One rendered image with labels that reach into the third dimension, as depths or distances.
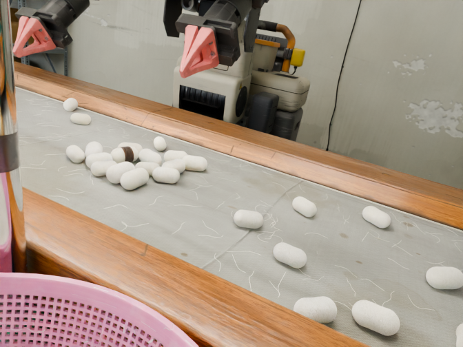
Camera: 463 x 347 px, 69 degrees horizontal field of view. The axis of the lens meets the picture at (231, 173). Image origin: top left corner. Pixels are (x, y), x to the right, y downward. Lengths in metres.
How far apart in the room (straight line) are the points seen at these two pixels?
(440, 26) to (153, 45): 1.97
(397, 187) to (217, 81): 0.70
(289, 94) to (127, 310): 1.17
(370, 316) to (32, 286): 0.23
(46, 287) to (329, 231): 0.28
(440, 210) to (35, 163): 0.53
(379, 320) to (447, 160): 2.34
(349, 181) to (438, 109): 2.01
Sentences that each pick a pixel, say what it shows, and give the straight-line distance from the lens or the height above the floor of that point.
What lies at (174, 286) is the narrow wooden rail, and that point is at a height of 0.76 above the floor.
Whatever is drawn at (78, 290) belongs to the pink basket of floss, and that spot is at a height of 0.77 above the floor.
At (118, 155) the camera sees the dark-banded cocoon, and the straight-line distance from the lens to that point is 0.46.
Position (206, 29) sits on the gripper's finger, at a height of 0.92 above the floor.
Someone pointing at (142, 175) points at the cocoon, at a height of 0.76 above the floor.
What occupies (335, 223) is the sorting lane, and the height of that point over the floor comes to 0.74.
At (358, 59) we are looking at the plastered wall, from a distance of 2.45.
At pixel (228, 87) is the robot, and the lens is 1.07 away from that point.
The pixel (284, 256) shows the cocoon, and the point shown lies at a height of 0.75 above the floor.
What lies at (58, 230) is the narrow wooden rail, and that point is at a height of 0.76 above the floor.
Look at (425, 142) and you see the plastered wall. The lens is 2.54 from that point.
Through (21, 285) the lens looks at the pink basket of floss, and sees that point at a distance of 0.24.
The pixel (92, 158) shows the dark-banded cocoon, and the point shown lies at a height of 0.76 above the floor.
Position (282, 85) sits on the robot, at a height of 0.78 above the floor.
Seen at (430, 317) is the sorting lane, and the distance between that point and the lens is 0.34.
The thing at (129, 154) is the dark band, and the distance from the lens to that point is 0.46.
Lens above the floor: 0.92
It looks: 22 degrees down
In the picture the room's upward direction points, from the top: 11 degrees clockwise
